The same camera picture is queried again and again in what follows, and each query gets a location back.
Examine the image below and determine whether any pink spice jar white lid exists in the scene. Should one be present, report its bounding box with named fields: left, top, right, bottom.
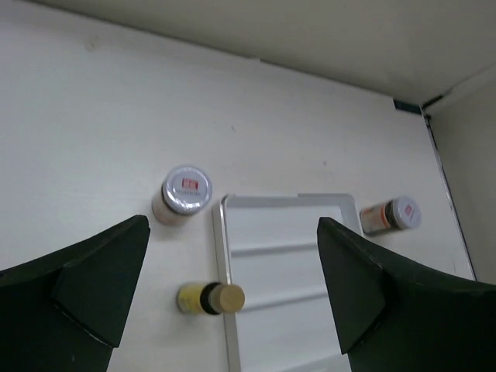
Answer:
left=151, top=165, right=213, bottom=226

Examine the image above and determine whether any brown spice jar white lid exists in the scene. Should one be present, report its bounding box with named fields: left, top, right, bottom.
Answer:
left=360, top=196, right=422, bottom=236

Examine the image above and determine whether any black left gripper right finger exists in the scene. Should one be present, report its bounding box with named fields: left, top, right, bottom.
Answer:
left=317, top=217, right=495, bottom=371

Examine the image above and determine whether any white stepped organizer tray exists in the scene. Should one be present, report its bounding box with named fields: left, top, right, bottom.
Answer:
left=212, top=194, right=360, bottom=371

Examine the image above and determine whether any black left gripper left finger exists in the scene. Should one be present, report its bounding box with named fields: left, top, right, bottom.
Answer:
left=1, top=215, right=150, bottom=371

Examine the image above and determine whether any yellow bottle tan cap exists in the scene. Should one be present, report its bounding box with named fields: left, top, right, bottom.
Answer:
left=176, top=282, right=246, bottom=315

